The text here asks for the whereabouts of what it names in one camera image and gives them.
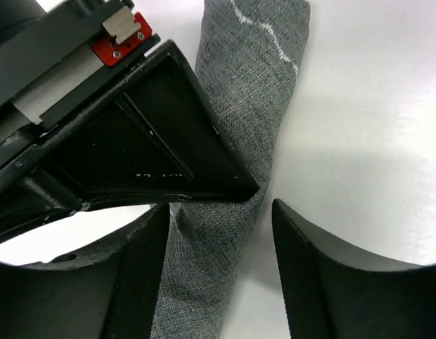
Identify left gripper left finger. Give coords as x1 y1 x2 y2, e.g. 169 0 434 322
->
0 204 170 338

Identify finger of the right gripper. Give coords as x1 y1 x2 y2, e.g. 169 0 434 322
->
0 40 258 243

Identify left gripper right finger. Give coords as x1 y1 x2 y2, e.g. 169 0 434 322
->
271 199 436 338

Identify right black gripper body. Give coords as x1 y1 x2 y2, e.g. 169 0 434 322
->
0 1 160 169

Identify grey cloth napkin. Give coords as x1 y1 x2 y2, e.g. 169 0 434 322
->
151 1 311 338

